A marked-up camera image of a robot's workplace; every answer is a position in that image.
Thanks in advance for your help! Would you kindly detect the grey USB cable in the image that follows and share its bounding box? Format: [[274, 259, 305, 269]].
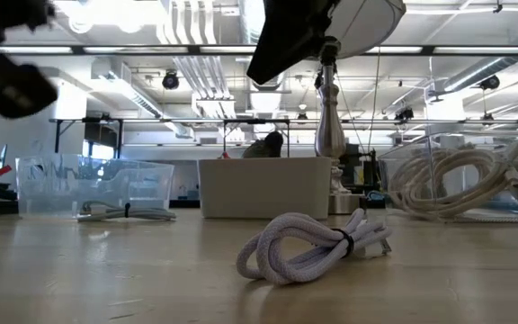
[[76, 200, 177, 223]]

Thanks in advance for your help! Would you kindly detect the white shade chrome table lamp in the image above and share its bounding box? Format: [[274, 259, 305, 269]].
[[315, 0, 407, 216]]

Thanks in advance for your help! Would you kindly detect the black aluminium rig frame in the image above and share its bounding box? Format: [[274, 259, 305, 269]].
[[0, 43, 518, 58]]

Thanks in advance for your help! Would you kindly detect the frosted clear plastic bin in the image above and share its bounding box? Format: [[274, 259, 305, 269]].
[[14, 154, 175, 221]]

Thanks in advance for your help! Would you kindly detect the white opaque plastic bin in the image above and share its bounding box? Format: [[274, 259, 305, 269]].
[[197, 157, 333, 221]]

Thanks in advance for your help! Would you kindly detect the clear flat-walled plastic bin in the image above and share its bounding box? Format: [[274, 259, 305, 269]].
[[377, 131, 518, 225]]

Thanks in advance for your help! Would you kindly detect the person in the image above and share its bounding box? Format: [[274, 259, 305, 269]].
[[241, 130, 285, 159]]

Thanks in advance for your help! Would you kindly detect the white USB cable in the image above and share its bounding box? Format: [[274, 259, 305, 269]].
[[236, 207, 394, 286]]

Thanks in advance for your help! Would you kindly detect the beige USB cable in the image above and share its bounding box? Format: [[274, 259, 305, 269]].
[[388, 139, 518, 222]]

